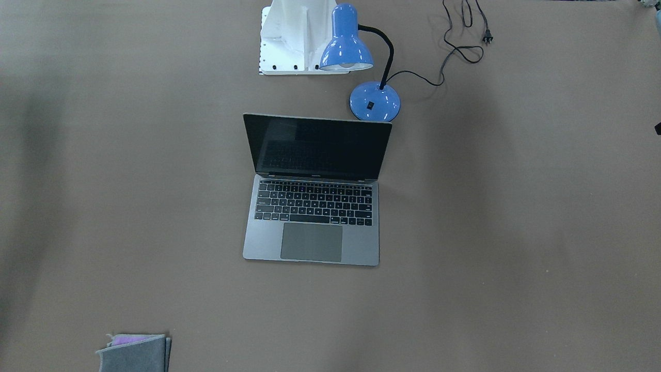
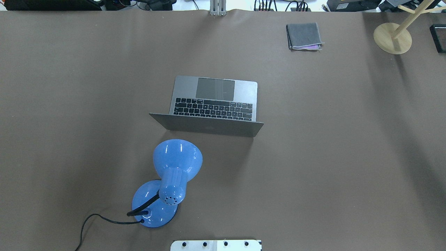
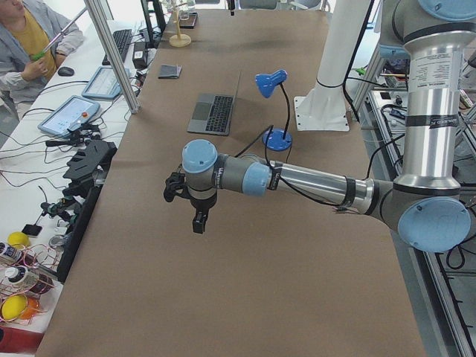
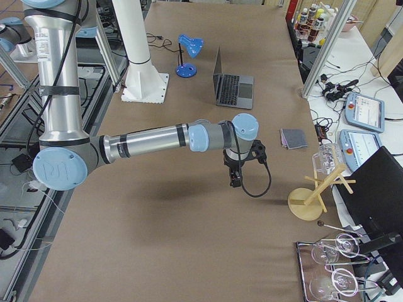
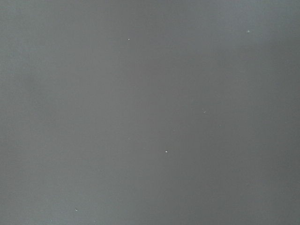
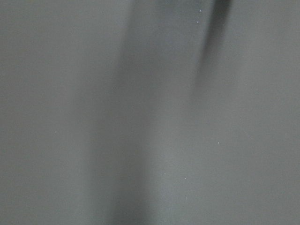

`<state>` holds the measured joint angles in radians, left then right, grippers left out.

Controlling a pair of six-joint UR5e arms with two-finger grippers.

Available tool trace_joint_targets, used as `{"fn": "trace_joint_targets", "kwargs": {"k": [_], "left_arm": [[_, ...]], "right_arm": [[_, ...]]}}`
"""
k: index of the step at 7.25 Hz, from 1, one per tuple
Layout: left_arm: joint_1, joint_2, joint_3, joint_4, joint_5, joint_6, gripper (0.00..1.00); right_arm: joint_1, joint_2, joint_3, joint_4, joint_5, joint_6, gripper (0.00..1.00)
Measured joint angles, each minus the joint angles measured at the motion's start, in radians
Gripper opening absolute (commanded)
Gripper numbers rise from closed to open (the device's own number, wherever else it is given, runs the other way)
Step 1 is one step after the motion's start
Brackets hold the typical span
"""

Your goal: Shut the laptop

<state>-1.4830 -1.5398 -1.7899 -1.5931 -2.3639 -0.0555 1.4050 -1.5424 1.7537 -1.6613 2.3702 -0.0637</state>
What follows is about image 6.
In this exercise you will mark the grey laptop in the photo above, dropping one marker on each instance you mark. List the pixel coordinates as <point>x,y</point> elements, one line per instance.
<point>149,112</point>

